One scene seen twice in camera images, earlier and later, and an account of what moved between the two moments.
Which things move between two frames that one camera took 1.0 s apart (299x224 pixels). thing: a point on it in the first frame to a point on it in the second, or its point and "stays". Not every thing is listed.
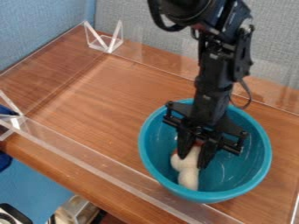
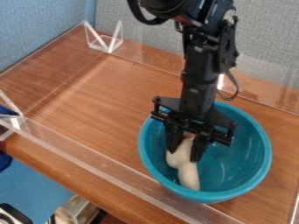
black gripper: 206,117 to 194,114
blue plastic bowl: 230,174 stays
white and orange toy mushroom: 188,166 stays
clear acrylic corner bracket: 101,42 stays
